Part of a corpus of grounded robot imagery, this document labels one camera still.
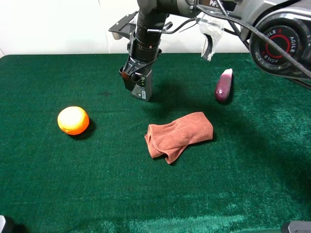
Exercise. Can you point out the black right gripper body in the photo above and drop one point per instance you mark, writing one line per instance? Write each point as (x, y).
(143, 50)

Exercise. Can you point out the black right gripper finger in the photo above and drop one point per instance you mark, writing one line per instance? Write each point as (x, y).
(128, 72)
(141, 71)

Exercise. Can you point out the grey pump soap bottle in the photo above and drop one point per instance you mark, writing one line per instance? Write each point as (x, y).
(143, 83)

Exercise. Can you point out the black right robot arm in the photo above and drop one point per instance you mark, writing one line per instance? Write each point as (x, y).
(277, 33)

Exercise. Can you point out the orange fruit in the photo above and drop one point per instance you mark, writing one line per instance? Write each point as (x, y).
(73, 120)

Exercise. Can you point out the clear plastic wrap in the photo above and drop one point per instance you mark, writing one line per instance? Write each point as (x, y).
(212, 29)

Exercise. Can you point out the brown folded towel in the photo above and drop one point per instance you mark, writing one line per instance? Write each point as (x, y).
(171, 139)

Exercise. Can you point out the purple eggplant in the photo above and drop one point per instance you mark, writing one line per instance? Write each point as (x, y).
(223, 86)

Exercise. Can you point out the green velvet table cloth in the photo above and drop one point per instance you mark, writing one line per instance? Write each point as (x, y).
(255, 173)

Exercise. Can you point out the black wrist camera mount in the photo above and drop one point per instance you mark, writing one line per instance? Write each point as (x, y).
(124, 27)

